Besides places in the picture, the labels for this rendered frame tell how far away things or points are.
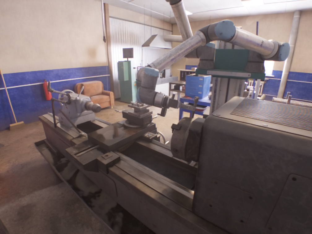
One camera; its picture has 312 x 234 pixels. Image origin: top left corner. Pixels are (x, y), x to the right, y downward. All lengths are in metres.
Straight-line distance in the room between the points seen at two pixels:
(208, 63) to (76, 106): 1.41
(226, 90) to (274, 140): 1.44
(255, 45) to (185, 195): 1.12
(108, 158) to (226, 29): 1.15
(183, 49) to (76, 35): 4.67
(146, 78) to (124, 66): 4.52
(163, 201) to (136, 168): 0.32
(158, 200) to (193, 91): 2.35
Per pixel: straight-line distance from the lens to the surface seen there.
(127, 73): 5.51
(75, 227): 1.97
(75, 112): 1.76
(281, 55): 1.54
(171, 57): 1.10
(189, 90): 3.02
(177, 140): 0.82
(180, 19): 1.61
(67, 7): 5.62
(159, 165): 1.30
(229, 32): 1.16
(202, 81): 2.89
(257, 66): 1.67
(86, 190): 1.67
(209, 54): 1.71
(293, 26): 7.71
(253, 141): 0.55
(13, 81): 5.00
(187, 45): 1.16
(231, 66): 1.83
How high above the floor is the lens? 1.53
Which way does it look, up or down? 20 degrees down
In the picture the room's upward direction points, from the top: straight up
